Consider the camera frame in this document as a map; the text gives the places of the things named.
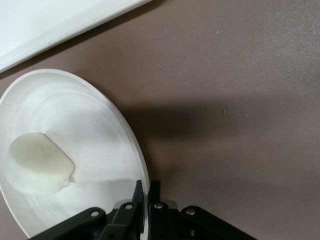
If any white steamed bun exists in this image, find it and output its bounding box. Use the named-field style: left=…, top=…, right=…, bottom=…
left=5, top=131, right=76, bottom=196

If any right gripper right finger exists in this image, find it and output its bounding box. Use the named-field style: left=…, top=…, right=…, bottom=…
left=147, top=180, right=258, bottom=240

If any white round plate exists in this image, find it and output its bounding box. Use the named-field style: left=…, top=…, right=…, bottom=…
left=0, top=68, right=151, bottom=240

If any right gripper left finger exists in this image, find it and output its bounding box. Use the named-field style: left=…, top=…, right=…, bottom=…
left=27, top=180, right=146, bottom=240

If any brown table cloth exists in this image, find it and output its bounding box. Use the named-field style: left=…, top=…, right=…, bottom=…
left=0, top=0, right=320, bottom=240

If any cream tray with bear drawing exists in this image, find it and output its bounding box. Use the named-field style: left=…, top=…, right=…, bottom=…
left=0, top=0, right=153, bottom=73

